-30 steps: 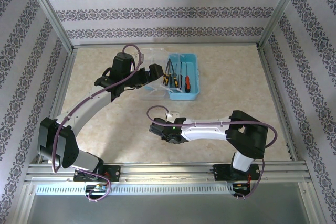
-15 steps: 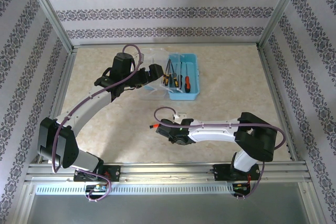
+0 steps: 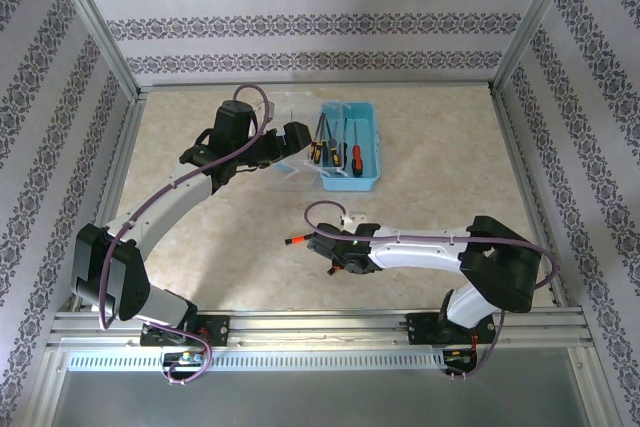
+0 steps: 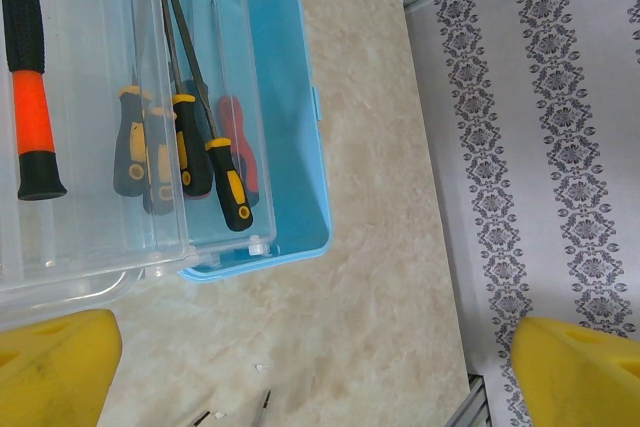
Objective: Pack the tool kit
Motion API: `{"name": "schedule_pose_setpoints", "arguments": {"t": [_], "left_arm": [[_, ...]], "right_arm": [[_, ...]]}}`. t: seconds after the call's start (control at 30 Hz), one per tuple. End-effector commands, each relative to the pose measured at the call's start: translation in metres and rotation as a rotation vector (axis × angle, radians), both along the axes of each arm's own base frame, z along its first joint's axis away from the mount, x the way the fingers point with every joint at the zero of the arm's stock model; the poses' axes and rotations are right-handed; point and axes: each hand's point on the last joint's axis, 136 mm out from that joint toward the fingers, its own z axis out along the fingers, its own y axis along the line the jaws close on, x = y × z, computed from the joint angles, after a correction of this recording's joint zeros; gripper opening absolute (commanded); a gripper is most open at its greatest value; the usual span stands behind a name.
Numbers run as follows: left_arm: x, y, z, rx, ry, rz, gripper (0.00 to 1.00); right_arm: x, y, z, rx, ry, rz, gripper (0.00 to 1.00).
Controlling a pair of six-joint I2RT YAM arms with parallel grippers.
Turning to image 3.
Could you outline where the yellow black handled file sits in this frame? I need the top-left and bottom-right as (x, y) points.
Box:
(309, 111), (327, 164)

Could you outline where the large black handled screwdriver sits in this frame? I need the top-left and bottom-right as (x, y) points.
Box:
(321, 114), (335, 167)

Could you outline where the clear plastic toolbox lid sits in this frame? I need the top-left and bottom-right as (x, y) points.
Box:
(257, 90), (324, 193)

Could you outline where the large orange black screwdriver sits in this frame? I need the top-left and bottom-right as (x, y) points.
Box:
(350, 119), (364, 179)

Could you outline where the light blue toolbox base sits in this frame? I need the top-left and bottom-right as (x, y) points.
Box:
(319, 101), (382, 193)

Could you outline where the grey metal panel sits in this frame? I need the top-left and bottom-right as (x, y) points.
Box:
(49, 370), (591, 427)

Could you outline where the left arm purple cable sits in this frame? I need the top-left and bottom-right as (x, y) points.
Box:
(99, 84), (275, 386)

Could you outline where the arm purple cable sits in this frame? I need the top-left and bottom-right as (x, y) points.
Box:
(99, 84), (275, 386)
(303, 200), (560, 381)

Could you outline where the wide aluminium mounting rail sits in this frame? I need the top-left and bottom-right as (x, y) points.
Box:
(47, 309), (594, 348)

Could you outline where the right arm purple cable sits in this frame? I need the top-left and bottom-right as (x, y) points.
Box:
(303, 200), (560, 381)

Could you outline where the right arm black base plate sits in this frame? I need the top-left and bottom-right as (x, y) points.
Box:
(406, 310), (497, 347)

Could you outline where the slotted grey cable duct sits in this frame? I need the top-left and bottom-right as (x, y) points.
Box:
(66, 350), (448, 372)

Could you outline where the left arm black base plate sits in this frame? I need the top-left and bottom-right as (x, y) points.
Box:
(139, 314), (232, 348)

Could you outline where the aluminium cross rail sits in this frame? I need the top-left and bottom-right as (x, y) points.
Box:
(137, 80), (494, 93)

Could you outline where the aluminium side rail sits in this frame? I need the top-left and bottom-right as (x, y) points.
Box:
(491, 91), (574, 309)
(69, 94), (149, 313)

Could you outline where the aluminium frame post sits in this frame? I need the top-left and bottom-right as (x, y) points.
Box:
(489, 0), (586, 96)
(42, 0), (144, 101)

